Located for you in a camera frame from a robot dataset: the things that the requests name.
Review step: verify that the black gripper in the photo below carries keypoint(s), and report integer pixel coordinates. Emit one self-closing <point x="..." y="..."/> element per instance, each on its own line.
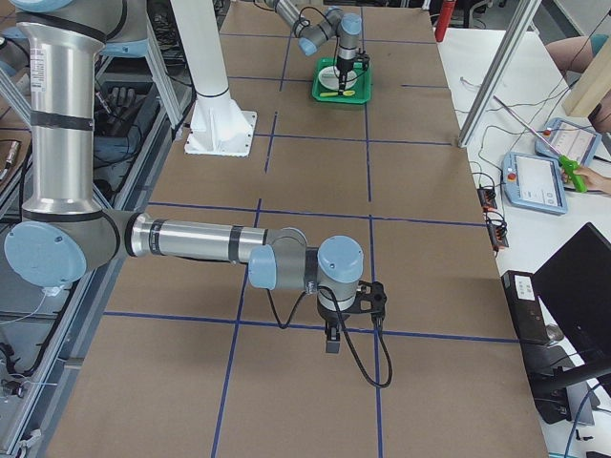
<point x="330" y="317"/>
<point x="344" y="65"/>

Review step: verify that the yellow plastic spoon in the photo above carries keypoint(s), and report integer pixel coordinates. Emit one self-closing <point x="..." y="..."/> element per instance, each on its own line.
<point x="334" y="94"/>

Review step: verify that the person's forearm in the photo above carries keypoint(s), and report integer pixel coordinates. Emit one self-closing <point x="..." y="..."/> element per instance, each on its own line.
<point x="571" y="54"/>

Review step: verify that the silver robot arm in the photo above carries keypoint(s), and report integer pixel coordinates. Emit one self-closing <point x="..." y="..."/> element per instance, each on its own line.
<point x="345" y="27"/>
<point x="65" y="233"/>

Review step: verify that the person's hand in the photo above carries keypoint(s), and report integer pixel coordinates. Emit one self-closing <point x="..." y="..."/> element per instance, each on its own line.
<point x="594" y="181"/>

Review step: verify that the white round plate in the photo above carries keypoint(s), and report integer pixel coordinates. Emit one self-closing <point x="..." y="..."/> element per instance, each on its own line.
<point x="329" y="77"/>

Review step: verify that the green plastic tray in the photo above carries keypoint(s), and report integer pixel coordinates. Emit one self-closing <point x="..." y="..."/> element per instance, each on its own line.
<point x="362" y="87"/>

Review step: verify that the red cylinder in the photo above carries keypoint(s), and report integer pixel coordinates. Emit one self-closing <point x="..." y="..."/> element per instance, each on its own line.
<point x="444" y="19"/>

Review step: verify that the orange black connector block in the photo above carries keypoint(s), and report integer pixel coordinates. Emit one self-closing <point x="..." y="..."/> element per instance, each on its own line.
<point x="486" y="198"/>

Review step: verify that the black computer box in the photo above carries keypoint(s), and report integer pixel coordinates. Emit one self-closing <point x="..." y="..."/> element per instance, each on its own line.
<point x="524" y="306"/>

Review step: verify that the near blue teach pendant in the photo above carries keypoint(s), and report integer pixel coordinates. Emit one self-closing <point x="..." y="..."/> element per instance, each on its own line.
<point x="533" y="182"/>

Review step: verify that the blue teach pendant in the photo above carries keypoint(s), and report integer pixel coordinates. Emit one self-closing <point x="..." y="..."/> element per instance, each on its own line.
<point x="533" y="182"/>
<point x="577" y="142"/>

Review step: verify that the far blue teach pendant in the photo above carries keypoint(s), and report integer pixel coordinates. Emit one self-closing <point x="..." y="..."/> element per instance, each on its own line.
<point x="577" y="142"/>

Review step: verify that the black monitor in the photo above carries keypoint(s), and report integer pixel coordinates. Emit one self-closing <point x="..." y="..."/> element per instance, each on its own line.
<point x="574" y="285"/>

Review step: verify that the wooden beam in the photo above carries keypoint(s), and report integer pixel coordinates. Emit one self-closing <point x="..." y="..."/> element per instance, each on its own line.
<point x="592" y="87"/>

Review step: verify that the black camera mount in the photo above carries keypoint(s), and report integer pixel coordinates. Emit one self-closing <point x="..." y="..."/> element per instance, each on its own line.
<point x="362" y="59"/>
<point x="370" y="299"/>

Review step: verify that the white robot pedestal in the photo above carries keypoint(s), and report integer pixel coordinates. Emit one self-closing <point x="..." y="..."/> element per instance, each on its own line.
<point x="218" y="127"/>

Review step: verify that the aluminium frame profile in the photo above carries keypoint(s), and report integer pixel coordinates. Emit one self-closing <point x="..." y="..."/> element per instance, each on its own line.
<point x="519" y="24"/>

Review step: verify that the green handled grabber tool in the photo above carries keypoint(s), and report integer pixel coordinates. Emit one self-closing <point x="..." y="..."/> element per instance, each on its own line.
<point x="568" y="165"/>

